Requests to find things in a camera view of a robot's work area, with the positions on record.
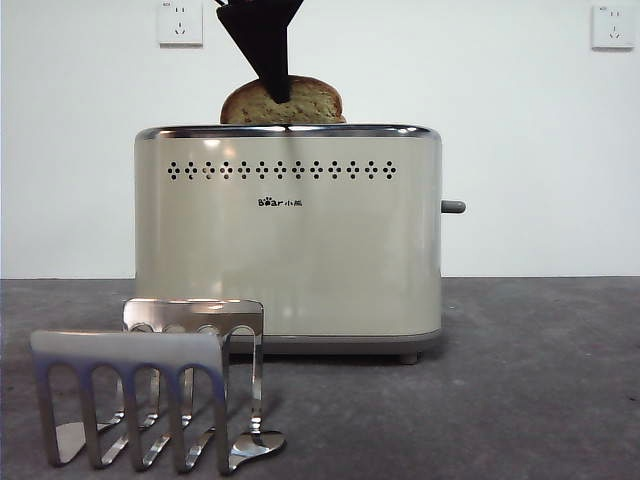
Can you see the shiny metal toast rack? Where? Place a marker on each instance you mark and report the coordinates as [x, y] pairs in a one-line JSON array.
[[125, 347]]

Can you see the brown toast bread slice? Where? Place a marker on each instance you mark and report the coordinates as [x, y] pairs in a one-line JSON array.
[[315, 102]]

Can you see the white wall socket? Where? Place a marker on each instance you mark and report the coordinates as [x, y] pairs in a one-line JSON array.
[[181, 24], [613, 27]]

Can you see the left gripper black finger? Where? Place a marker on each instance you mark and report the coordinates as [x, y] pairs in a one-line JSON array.
[[270, 40]]

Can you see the cream two-slot toaster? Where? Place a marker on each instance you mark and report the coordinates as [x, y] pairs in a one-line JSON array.
[[300, 250]]

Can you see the grey toaster lever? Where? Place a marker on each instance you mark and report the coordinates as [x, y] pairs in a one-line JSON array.
[[454, 207]]

